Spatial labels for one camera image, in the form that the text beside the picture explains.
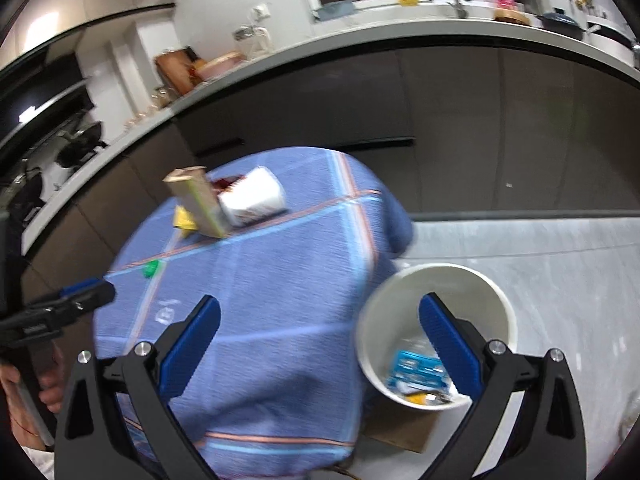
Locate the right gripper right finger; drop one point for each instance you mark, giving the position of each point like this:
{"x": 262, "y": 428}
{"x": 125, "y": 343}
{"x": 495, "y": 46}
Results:
{"x": 547, "y": 440}

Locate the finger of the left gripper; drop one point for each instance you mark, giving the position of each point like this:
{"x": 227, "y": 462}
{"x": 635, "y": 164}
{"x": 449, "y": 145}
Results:
{"x": 88, "y": 295}

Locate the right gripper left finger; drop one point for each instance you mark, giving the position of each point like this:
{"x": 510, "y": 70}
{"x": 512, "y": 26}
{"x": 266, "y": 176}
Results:
{"x": 92, "y": 441}

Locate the person's left hand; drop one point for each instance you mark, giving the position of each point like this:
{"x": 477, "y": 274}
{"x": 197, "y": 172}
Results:
{"x": 52, "y": 383}

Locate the green bottle cap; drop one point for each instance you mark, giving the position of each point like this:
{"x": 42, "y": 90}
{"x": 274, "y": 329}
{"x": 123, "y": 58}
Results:
{"x": 150, "y": 268}

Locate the yellow wrapper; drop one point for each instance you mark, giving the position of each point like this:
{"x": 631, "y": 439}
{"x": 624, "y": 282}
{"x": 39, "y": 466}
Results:
{"x": 183, "y": 222}

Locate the blue wrapper in bin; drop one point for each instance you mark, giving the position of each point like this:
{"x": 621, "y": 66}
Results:
{"x": 415, "y": 370}

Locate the black wok on stove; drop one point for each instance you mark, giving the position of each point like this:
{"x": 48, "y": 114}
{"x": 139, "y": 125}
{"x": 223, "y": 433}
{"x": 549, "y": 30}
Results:
{"x": 81, "y": 146}

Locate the beige cardboard carton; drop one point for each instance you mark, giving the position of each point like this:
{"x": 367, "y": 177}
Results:
{"x": 196, "y": 195}

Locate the white paper cup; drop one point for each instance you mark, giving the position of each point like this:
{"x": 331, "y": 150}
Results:
{"x": 254, "y": 197}

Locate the blue plaid tablecloth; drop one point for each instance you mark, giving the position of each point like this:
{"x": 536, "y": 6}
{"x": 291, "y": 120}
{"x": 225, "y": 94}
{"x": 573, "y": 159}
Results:
{"x": 279, "y": 392}

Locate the black range hood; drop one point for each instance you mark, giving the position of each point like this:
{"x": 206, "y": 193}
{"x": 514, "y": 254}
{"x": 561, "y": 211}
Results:
{"x": 38, "y": 98}

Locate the wooden cutting board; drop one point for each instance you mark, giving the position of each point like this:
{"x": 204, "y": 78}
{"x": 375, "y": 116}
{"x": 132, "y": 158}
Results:
{"x": 177, "y": 71}

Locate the pink bowl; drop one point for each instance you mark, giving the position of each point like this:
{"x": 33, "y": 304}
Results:
{"x": 221, "y": 65}

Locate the dark lower cabinets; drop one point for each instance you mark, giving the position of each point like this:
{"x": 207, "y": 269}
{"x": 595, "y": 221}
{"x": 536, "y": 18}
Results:
{"x": 453, "y": 132}

